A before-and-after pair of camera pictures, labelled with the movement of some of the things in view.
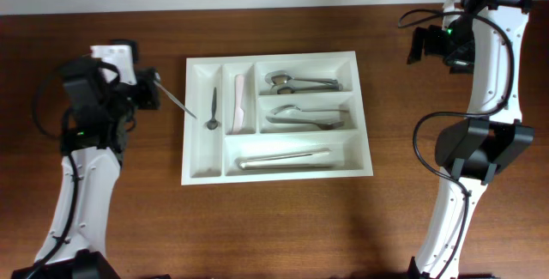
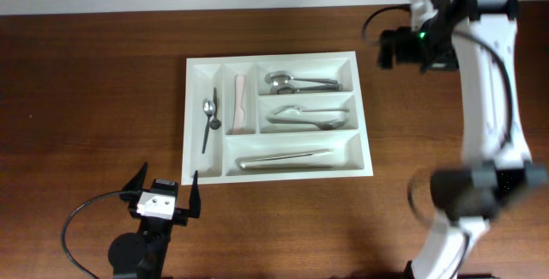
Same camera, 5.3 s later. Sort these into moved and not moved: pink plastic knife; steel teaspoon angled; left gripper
Moved: left gripper; steel teaspoon angled
Not moved: pink plastic knife
